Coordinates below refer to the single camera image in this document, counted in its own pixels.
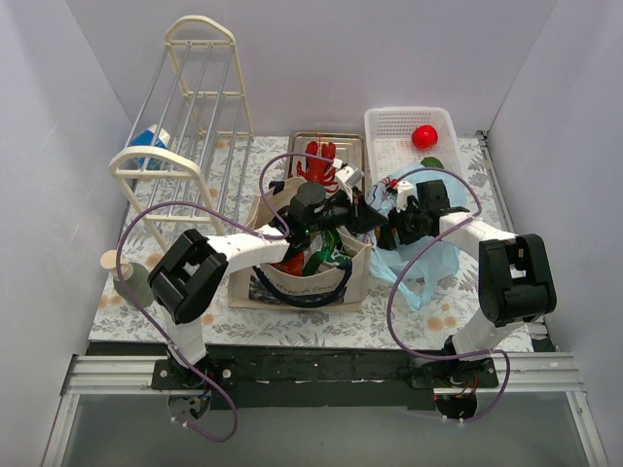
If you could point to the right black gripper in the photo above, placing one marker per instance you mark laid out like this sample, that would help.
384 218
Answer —
396 228

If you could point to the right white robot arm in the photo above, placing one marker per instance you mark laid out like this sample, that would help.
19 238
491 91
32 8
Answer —
515 283

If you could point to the green lime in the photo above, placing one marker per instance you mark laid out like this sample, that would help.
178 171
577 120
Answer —
431 162

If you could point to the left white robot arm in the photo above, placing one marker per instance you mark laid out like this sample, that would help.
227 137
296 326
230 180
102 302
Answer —
186 278

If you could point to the green soap dispenser bottle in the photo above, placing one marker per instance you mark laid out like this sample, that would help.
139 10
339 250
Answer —
132 284

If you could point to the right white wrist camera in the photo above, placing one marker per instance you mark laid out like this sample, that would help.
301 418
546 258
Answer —
402 190

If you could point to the blue white carton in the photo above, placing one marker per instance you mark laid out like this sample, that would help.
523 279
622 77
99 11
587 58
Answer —
147 138

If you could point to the cream shoe rack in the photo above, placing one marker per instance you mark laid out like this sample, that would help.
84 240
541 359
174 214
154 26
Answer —
197 94

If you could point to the orange Doritos chip bag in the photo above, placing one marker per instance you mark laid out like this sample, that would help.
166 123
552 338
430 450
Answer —
293 266

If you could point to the green snack bag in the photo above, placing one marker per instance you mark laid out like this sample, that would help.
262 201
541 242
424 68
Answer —
325 252

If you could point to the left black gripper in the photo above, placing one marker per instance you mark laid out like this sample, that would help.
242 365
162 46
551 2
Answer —
354 212

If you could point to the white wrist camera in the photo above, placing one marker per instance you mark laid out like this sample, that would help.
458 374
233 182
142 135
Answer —
402 190
347 176

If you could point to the metal baking tray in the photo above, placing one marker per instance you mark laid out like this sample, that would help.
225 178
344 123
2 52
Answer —
349 148

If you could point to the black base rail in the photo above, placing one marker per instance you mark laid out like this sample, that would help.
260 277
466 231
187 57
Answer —
310 377

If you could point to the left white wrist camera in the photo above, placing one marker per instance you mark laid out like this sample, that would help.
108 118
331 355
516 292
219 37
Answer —
347 176

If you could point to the beige canvas tote bag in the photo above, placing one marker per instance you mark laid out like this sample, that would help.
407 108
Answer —
302 287

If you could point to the white plastic basket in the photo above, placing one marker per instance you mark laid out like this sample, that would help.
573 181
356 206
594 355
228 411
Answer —
388 132

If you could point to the red tomato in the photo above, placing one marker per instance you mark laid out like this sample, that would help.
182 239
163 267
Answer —
424 137

